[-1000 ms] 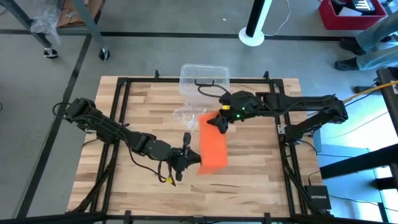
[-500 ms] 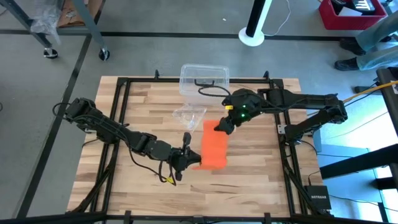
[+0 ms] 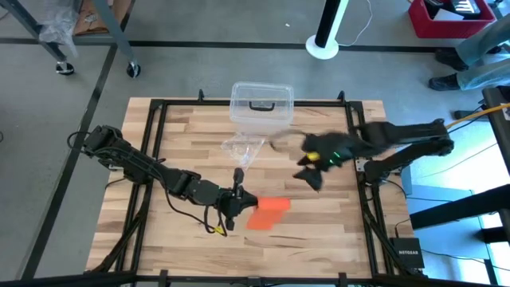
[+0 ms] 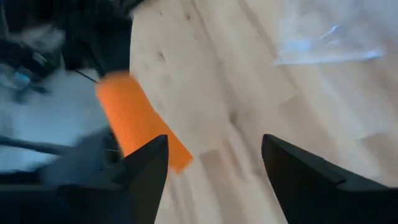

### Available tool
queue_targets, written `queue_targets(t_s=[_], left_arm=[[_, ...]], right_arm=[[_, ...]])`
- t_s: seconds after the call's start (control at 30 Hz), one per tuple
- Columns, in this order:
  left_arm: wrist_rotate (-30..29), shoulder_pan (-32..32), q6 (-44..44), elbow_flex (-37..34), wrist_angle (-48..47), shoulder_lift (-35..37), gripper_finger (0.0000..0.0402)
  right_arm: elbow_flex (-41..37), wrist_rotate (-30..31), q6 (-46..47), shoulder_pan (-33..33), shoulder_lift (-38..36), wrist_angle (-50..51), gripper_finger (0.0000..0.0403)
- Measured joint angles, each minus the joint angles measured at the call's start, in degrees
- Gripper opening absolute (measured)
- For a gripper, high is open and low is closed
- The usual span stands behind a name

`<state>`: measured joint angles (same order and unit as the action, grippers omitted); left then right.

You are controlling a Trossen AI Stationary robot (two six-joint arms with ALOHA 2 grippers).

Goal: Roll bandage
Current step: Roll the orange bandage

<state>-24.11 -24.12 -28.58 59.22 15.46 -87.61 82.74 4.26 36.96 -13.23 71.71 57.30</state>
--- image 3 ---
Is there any crumpled clear plastic sheet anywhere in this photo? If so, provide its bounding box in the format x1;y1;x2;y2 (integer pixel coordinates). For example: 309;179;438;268
37;0;80;57

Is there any black metal table frame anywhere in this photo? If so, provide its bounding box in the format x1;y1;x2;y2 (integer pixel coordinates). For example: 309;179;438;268
83;89;424;287

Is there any black keyboard device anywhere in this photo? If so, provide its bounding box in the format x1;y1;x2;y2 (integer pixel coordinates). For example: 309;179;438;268
423;0;486;20

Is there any orange elastic bandage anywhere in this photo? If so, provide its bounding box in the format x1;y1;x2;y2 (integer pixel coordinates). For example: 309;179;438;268
245;196;292;231

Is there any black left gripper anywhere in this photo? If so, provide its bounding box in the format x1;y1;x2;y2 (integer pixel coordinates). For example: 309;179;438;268
217;167;261;232

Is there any clear plastic bag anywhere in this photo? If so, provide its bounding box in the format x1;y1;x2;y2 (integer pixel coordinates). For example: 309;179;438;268
220;133;267;171

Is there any white tower fan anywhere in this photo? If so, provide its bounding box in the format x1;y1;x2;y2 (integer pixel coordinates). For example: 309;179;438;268
304;0;351;61

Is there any grey metal wheeled workbench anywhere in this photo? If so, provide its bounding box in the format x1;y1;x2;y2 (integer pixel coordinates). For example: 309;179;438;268
0;0;141;79

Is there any thin black floor cable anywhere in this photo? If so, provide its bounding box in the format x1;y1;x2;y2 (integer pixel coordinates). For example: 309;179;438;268
421;249;489;265

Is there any person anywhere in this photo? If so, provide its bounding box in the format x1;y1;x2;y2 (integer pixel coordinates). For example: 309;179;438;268
428;14;510;92

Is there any clear plastic storage box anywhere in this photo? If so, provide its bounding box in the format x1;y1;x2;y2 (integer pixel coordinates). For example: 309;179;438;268
229;81;295;136

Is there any black Netgear network switch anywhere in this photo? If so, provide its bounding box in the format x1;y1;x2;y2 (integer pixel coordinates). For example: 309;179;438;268
389;237;426;269

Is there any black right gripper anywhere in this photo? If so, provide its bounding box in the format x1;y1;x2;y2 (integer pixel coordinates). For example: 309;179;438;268
270;129;355;192

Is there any black desk frame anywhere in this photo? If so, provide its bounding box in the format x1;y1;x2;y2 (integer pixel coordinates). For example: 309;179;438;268
409;85;510;287

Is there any red plastic crate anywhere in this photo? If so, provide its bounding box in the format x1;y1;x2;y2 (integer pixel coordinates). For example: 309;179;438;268
407;0;497;40

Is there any brown cardboard sheet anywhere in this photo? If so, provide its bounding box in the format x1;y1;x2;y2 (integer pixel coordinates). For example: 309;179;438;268
73;0;132;36

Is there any white paper sheet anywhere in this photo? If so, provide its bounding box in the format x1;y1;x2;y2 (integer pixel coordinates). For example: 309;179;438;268
432;8;465;22

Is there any white fan cable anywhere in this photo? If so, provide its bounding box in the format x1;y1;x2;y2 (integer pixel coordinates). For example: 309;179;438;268
338;0;374;48

